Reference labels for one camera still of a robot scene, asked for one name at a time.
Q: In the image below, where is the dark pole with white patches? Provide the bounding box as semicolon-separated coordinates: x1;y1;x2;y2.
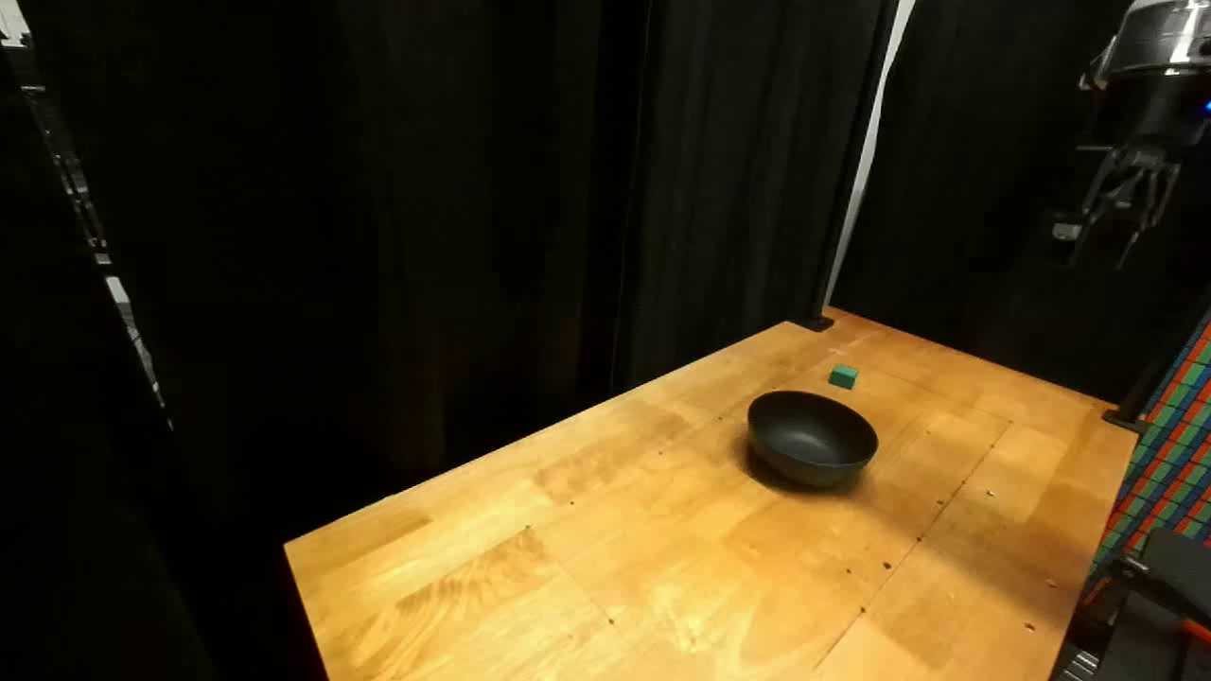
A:
0;0;181;436

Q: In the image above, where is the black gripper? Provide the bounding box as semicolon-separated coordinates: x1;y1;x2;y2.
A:
1075;75;1199;271

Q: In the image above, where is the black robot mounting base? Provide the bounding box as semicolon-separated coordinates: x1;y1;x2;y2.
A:
1050;527;1211;681

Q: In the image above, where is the black stand pole with foot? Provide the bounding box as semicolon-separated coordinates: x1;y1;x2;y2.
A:
1102;307;1211;436

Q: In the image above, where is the white vertical pole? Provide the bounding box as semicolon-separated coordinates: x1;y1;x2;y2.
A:
815;0;920;318

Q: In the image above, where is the black bowl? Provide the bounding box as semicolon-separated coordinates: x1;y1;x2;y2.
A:
747;387;884;492

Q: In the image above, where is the black curtain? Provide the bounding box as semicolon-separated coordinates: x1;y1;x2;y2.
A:
0;0;1211;535

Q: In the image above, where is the colourful checkered board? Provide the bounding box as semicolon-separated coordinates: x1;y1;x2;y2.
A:
1092;307;1211;576

